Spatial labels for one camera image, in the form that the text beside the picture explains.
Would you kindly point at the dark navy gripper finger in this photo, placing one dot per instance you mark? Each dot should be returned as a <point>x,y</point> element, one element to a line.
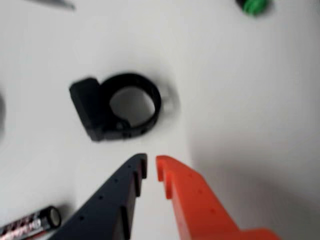
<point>105,212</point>

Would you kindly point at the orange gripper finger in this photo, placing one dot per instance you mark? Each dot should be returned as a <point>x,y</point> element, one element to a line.
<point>200,212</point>

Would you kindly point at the green capped black marker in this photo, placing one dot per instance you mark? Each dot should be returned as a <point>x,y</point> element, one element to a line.
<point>253,6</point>

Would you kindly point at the black AA battery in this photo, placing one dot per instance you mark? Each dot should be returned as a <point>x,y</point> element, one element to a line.
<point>30,222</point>

